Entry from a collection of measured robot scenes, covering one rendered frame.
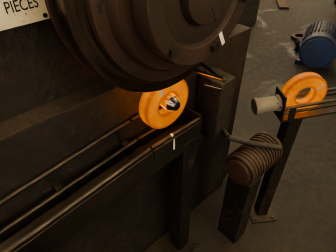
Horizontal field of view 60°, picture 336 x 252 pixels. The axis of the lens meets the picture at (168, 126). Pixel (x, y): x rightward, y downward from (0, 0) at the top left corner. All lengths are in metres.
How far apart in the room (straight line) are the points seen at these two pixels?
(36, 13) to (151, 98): 0.30
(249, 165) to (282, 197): 0.66
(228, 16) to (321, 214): 1.25
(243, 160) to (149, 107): 0.44
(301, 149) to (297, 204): 0.43
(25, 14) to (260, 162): 0.83
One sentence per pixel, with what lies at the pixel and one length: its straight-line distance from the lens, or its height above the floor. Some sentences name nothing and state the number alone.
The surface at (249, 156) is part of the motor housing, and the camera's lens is 1.06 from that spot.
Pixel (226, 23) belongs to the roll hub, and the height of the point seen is 1.04.
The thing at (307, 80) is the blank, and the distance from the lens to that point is 1.07.
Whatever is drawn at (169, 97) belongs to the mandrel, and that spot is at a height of 0.84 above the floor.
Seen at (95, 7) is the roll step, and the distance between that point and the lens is 0.51.
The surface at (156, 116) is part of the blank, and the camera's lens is 0.76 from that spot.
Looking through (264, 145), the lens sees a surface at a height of 0.56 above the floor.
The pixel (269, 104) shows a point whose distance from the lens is 1.05.
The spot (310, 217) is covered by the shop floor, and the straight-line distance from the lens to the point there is 1.66.
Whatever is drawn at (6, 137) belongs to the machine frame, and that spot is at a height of 0.87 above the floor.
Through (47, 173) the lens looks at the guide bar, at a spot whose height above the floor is 0.74.
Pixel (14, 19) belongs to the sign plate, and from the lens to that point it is 0.63.
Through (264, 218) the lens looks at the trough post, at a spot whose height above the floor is 0.01.
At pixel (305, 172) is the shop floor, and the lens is 1.85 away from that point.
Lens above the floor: 1.26
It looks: 40 degrees down
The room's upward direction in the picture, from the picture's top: straight up
